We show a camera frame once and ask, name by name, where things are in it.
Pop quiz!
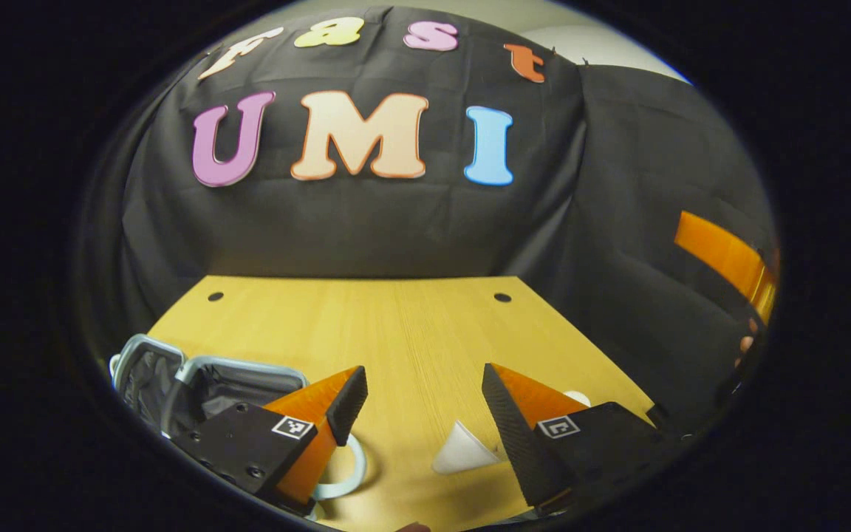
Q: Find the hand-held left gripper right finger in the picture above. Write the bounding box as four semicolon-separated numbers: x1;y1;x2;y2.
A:
482;363;681;516

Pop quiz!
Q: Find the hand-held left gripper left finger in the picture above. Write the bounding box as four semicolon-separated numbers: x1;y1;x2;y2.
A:
171;366;369;516

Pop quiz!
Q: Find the white skin care tube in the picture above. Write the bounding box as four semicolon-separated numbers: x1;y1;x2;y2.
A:
431;420;506;475

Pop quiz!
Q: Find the black backdrop cloth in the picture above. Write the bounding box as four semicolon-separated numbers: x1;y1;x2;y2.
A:
75;6;779;444

